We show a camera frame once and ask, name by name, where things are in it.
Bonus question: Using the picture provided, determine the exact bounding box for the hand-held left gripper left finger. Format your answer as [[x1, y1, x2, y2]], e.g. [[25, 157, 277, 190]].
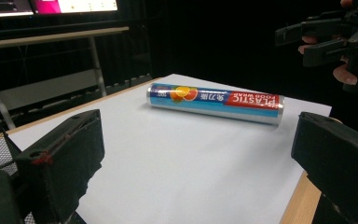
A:
[[13, 108, 105, 224]]

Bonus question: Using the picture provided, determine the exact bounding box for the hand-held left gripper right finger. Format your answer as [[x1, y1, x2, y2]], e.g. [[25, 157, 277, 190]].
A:
[[291, 111, 358, 224]]

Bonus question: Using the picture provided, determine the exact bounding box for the grey desk with metal frame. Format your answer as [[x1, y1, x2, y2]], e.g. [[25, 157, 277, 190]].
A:
[[0, 25, 131, 131]]

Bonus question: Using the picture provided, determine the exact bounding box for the plastic wrap roll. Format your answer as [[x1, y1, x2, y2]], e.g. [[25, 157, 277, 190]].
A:
[[145, 82, 285, 126]]

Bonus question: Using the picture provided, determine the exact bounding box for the computer monitor with dark screen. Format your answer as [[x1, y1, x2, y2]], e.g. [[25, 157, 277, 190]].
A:
[[0, 0, 35, 19]]

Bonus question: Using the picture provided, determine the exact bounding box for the black curtain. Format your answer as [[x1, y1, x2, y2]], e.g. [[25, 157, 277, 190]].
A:
[[117, 0, 358, 104]]

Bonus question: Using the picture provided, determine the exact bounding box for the white paper sheet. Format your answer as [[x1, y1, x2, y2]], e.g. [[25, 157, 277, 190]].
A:
[[7, 73, 333, 224]]

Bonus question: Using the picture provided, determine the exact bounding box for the computer monitor with bright screen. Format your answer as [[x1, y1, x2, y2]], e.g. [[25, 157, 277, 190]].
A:
[[30, 0, 119, 16]]

